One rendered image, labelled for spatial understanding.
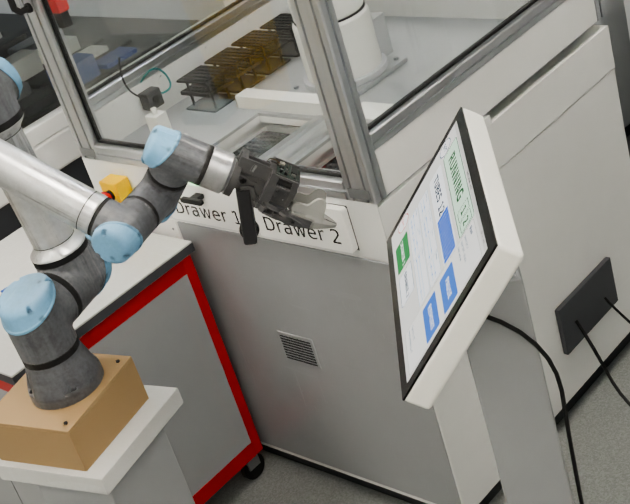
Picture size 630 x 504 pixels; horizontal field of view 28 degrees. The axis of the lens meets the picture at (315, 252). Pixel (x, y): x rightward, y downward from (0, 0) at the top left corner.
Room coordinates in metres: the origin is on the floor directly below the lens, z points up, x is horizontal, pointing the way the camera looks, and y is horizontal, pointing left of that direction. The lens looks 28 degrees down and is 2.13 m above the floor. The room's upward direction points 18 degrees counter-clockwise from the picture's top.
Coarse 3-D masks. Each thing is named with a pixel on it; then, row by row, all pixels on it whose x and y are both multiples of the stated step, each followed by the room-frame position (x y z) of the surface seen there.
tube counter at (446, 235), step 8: (440, 208) 1.91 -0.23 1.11; (448, 208) 1.87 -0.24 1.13; (440, 216) 1.89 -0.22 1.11; (448, 216) 1.85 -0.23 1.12; (440, 224) 1.87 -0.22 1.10; (448, 224) 1.83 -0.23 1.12; (440, 232) 1.84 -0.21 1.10; (448, 232) 1.81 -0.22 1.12; (440, 240) 1.82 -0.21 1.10; (448, 240) 1.79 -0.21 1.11; (448, 248) 1.77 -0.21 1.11; (448, 256) 1.75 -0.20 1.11
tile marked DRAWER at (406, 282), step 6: (408, 264) 1.92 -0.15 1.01; (408, 270) 1.91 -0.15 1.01; (402, 276) 1.92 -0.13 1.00; (408, 276) 1.89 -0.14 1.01; (402, 282) 1.90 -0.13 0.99; (408, 282) 1.87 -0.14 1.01; (402, 288) 1.89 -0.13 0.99; (408, 288) 1.86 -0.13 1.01; (402, 294) 1.87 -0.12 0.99; (408, 294) 1.84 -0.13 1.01; (402, 300) 1.85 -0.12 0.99; (402, 306) 1.84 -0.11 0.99
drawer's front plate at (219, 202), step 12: (192, 192) 2.75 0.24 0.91; (204, 192) 2.71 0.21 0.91; (204, 204) 2.73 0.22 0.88; (216, 204) 2.69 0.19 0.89; (228, 204) 2.66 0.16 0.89; (180, 216) 2.81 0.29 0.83; (192, 216) 2.77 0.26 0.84; (216, 216) 2.70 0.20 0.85; (228, 216) 2.67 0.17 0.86; (228, 228) 2.68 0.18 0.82
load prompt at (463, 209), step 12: (456, 144) 2.00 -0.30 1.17; (456, 156) 1.97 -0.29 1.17; (456, 168) 1.93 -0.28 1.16; (456, 180) 1.90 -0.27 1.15; (456, 192) 1.87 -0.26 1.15; (468, 192) 1.81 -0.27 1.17; (456, 204) 1.84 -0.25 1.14; (468, 204) 1.78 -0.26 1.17; (456, 216) 1.81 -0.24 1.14; (468, 216) 1.75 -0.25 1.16
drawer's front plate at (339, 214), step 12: (264, 216) 2.57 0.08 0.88; (336, 216) 2.39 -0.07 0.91; (348, 216) 2.39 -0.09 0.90; (264, 228) 2.58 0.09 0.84; (276, 228) 2.55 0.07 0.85; (300, 228) 2.49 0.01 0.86; (336, 228) 2.40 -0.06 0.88; (348, 228) 2.38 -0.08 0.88; (288, 240) 2.53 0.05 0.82; (300, 240) 2.50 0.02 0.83; (312, 240) 2.47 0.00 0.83; (324, 240) 2.44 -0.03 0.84; (336, 240) 2.41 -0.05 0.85; (348, 240) 2.38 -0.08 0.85; (348, 252) 2.39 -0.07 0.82
